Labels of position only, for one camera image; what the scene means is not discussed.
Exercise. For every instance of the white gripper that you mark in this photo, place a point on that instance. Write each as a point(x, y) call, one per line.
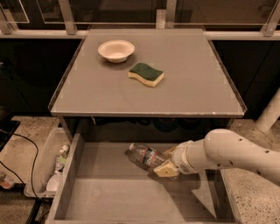
point(180, 159)

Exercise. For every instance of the clear plastic water bottle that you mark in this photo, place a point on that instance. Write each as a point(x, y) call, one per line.
point(144, 156)

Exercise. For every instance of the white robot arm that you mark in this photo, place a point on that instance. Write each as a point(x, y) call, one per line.
point(221, 149)

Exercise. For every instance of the open grey top drawer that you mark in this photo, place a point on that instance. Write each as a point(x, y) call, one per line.
point(101, 186)

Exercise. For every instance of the grey cabinet with top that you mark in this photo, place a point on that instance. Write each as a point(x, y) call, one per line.
point(195, 83)

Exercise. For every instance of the small bottle in bin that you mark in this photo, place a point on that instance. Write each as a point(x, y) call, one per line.
point(62, 158)

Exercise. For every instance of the green yellow sponge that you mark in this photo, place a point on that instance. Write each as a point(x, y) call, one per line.
point(146, 74)

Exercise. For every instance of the clear plastic storage bin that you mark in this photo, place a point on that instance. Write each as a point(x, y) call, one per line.
point(44, 166)

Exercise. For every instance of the white bowl in bin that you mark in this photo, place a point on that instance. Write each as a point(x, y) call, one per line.
point(54, 182)

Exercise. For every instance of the small can on floor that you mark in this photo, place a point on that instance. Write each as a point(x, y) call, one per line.
point(6, 182)

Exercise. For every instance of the white post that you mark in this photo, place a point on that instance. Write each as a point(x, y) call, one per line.
point(271, 113)

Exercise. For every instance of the metal railing frame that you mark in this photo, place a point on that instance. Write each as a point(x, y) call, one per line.
point(72, 19)

